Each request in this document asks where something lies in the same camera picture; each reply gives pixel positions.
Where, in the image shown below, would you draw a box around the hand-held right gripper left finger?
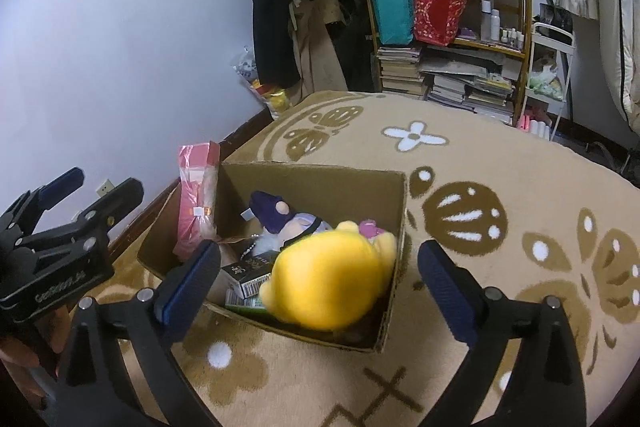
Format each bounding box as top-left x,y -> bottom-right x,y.
57,239 -> 222,427

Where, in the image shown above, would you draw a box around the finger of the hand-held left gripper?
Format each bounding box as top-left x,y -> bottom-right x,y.
0,167 -> 86,233
20,177 -> 146,253

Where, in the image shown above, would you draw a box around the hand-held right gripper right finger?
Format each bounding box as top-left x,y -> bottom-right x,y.
417,239 -> 587,427

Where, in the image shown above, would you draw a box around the green tissue pack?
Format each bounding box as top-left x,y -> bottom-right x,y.
225,289 -> 268,313

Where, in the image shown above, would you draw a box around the black product box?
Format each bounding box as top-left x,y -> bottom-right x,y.
220,257 -> 273,303

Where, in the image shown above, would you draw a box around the pink plastic packet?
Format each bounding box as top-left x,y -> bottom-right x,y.
174,142 -> 221,258

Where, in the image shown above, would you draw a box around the purple dressed plush doll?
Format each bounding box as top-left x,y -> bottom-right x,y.
247,191 -> 333,253

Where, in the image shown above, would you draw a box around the yellow plush toy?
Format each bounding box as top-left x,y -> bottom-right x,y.
259,219 -> 398,333

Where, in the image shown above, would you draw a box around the printed cardboard box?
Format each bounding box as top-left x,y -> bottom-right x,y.
137,162 -> 408,353

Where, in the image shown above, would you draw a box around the person's left hand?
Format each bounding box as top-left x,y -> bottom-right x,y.
0,307 -> 71,410

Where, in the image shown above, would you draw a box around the pink plush toy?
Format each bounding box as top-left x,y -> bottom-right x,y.
357,219 -> 387,241

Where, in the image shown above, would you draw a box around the clear plastic bag of items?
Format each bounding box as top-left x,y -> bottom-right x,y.
231,46 -> 292,120

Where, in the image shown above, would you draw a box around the wide stack of books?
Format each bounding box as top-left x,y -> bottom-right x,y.
424,54 -> 517,124

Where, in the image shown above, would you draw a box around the short stack of books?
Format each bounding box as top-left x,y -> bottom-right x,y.
377,46 -> 423,98

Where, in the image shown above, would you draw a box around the white trolley cart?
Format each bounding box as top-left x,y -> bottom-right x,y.
520,4 -> 576,142

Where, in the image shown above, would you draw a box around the black hanging coat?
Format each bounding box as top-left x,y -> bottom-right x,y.
242,0 -> 301,88

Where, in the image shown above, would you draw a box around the beige hanging trousers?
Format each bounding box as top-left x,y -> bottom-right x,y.
292,0 -> 349,92

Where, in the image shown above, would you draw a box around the dark hanging clothes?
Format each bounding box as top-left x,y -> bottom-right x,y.
337,0 -> 377,92

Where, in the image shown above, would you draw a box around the tall white bottles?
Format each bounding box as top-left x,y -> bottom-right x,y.
480,0 -> 502,42

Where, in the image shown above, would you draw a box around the red gift bag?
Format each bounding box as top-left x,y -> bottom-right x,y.
412,0 -> 472,46

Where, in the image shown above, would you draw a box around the teal bag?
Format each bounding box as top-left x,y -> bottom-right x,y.
370,0 -> 416,46

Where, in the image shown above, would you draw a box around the wooden shelf rack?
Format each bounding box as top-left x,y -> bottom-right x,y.
362,0 -> 532,128

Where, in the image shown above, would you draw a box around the white duvet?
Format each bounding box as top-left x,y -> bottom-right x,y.
597,0 -> 640,135

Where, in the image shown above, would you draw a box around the black cable bundle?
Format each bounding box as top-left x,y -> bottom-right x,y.
560,129 -> 637,180

